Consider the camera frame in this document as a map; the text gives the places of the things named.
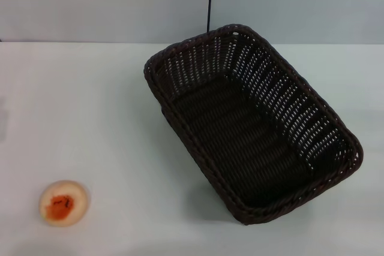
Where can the round bun with orange topping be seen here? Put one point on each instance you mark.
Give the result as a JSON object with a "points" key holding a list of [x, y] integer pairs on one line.
{"points": [[64, 203]]}

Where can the black woven plastic basket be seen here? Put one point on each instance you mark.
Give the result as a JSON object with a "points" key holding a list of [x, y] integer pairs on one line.
{"points": [[240, 136]]}

